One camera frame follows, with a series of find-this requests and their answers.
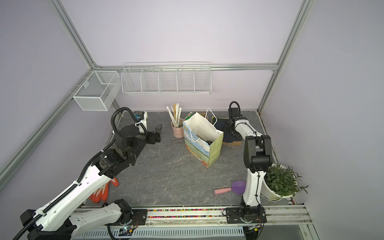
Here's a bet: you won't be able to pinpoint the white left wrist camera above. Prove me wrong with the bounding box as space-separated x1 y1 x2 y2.
134 111 148 134

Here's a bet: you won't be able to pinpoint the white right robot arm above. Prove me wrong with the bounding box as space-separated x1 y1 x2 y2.
225 107 273 225

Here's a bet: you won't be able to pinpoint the potted green plant white pot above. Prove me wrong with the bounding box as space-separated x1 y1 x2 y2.
261 164 308 202

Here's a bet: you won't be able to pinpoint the white mesh wall basket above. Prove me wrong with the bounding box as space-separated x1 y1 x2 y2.
73 71 122 112

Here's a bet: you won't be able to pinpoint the purple scoop with pink handle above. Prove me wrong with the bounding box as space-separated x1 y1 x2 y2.
214 180 247 195

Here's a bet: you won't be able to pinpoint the white wire wall shelf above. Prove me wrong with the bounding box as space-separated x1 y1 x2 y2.
121 62 212 95

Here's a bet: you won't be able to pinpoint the landscape printed paper bag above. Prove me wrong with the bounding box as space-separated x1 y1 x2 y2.
183 109 224 167

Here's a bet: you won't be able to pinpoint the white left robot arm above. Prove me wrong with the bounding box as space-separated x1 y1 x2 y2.
14 123 163 240

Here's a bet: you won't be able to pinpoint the pink straw holder cup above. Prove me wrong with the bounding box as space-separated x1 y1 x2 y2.
171 121 184 139

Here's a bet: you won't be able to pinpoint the orange red scissors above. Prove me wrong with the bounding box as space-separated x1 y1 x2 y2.
89 178 119 203

